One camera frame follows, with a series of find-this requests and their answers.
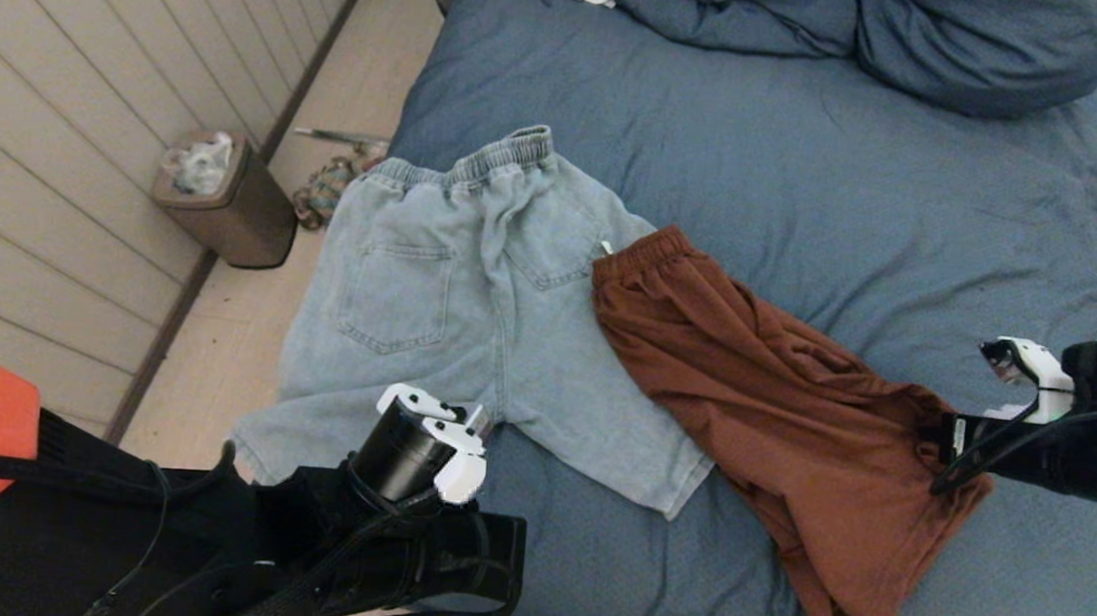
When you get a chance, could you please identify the rust brown shorts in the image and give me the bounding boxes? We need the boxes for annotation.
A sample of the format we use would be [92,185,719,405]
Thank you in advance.
[570,221,1010,616]

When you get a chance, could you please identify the light blue denim shorts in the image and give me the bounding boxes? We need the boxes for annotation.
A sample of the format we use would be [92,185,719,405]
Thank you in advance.
[230,107,736,524]

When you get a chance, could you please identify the blue bed cover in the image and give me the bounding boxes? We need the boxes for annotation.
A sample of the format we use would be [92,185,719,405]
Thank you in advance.
[233,0,1097,616]

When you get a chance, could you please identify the multicoloured cloth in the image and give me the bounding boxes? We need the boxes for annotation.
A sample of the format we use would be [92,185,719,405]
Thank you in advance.
[288,151,385,237]

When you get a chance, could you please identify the brown metal trash bin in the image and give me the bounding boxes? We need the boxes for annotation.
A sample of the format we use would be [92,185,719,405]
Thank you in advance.
[145,126,303,273]

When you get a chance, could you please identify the blue pillow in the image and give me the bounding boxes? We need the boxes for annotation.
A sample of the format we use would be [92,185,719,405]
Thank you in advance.
[848,0,1097,126]

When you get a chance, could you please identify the silver metal object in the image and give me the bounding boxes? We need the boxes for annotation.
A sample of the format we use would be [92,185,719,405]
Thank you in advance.
[292,125,392,158]

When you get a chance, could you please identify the clear plastic bin liner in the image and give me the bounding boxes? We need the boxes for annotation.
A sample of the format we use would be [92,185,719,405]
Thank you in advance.
[158,128,237,198]

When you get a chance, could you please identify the crumpled blue blanket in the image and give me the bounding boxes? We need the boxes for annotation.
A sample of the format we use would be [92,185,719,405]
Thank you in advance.
[612,0,861,63]

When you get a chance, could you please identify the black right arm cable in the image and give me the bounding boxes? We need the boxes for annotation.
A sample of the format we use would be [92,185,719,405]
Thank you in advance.
[930,394,1097,507]

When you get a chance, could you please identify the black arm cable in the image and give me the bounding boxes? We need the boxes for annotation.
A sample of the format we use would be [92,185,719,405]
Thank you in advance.
[930,394,1097,507]
[0,427,237,509]

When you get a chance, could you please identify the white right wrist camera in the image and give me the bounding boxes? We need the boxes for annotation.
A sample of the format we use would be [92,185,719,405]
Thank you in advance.
[975,335,1079,425]

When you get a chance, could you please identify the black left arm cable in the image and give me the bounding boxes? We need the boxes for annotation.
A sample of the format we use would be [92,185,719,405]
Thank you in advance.
[0,427,237,509]

